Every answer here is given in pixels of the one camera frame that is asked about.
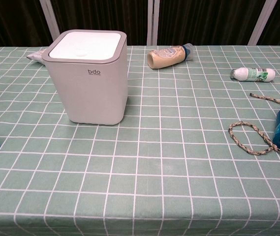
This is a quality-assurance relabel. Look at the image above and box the white plastic bin lid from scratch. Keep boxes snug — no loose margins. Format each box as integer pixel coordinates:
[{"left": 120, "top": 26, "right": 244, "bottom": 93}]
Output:
[{"left": 49, "top": 31, "right": 123, "bottom": 60}]

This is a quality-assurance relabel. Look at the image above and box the white lidded trash bin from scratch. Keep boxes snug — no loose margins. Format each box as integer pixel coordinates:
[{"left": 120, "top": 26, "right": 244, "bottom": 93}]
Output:
[{"left": 41, "top": 29, "right": 128, "bottom": 126}]

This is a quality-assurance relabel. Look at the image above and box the green checkered tablecloth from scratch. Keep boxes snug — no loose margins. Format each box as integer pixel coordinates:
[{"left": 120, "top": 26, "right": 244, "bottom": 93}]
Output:
[{"left": 0, "top": 45, "right": 280, "bottom": 236}]

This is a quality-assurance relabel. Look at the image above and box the beige bottle with blue cap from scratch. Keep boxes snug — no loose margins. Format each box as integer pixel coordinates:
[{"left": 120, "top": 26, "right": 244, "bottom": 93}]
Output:
[{"left": 146, "top": 43, "right": 194, "bottom": 70}]

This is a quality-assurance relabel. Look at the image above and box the dark brown curtain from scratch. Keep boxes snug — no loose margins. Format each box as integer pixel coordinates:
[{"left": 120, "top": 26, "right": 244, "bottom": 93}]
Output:
[{"left": 0, "top": 0, "right": 280, "bottom": 54}]

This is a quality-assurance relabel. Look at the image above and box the crumpled grey packet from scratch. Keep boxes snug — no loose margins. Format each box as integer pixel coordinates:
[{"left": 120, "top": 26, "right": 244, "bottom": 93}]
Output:
[{"left": 26, "top": 48, "right": 48, "bottom": 65}]

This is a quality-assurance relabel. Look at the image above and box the white bottle with green label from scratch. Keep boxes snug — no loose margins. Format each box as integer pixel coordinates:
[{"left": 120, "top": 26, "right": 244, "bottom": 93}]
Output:
[{"left": 230, "top": 67, "right": 276, "bottom": 83}]

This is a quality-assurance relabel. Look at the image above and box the upright white frame post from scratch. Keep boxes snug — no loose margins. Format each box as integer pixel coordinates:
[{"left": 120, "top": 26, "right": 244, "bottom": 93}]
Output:
[{"left": 146, "top": 0, "right": 160, "bottom": 46}]

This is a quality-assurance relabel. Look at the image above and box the braided beige black rope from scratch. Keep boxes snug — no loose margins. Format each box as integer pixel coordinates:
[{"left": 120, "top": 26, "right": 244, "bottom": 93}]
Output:
[{"left": 228, "top": 92, "right": 280, "bottom": 156}]

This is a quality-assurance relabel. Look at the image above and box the slanted white frame post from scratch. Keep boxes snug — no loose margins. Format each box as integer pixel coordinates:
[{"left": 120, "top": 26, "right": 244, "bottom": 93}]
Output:
[
  {"left": 39, "top": 0, "right": 61, "bottom": 42},
  {"left": 247, "top": 0, "right": 279, "bottom": 46}
]

